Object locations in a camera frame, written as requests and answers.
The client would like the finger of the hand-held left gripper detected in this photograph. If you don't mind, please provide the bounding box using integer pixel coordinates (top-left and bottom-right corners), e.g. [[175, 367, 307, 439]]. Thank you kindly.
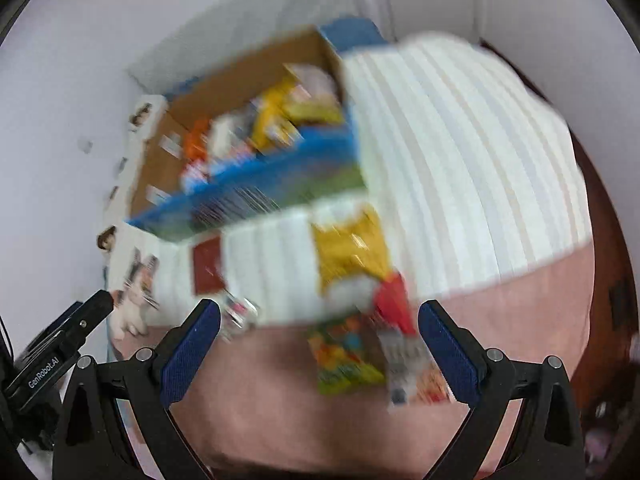
[[30, 302, 83, 352], [50, 290, 116, 363]]

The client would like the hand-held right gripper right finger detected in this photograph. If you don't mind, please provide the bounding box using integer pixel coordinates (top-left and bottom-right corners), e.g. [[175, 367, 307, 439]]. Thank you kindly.
[[417, 299, 586, 480]]

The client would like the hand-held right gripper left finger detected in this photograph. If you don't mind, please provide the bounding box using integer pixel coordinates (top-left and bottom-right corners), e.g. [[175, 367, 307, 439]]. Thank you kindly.
[[52, 298, 222, 480]]

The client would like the white cookie packet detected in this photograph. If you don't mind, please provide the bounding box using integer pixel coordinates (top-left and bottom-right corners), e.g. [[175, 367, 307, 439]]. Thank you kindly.
[[377, 327, 457, 409]]

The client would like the small cartoon snack packet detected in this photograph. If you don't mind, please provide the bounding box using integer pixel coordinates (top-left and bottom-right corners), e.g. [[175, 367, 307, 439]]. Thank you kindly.
[[217, 294, 262, 345]]

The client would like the small red snack packet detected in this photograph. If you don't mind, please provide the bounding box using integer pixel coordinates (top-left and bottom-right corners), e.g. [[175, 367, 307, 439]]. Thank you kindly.
[[372, 271, 422, 337]]

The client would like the dark red packet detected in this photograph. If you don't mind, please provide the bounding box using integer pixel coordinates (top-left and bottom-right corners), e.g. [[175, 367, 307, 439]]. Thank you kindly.
[[191, 239, 227, 296]]

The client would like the green candy packet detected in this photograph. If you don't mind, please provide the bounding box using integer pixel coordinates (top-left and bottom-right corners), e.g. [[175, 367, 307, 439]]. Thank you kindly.
[[306, 314, 387, 397]]

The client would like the gold yellow snack packet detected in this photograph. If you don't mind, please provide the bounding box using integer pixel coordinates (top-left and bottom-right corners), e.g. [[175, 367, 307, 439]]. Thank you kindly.
[[310, 204, 395, 295]]

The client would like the red white packet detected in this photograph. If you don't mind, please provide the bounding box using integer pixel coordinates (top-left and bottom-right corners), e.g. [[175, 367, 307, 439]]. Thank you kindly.
[[179, 160, 212, 195]]

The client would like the blue printed cardboard box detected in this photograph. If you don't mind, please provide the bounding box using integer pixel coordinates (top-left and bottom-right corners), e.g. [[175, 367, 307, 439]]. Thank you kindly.
[[124, 24, 370, 245]]

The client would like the plain orange snack packet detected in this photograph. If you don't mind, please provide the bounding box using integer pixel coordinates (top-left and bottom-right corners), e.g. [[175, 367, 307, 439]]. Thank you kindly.
[[179, 117, 212, 163]]

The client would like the clear plastic snack packet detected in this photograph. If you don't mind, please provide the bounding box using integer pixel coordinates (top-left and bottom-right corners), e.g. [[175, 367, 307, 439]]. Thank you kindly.
[[206, 111, 257, 162]]

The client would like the large yellow black packet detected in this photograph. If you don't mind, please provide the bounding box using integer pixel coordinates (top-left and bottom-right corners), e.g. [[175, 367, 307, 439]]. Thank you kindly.
[[247, 77, 346, 155]]

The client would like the beige bread packet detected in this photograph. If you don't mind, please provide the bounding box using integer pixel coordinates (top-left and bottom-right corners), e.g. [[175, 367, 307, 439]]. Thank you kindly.
[[284, 62, 340, 105]]

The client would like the bear print long pillow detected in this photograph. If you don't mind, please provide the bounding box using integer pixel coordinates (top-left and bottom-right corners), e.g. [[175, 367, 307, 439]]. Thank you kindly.
[[96, 94, 170, 263]]

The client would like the blue bedsheet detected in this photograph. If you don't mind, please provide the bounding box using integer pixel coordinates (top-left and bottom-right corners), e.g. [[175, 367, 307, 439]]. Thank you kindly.
[[317, 16, 392, 55]]

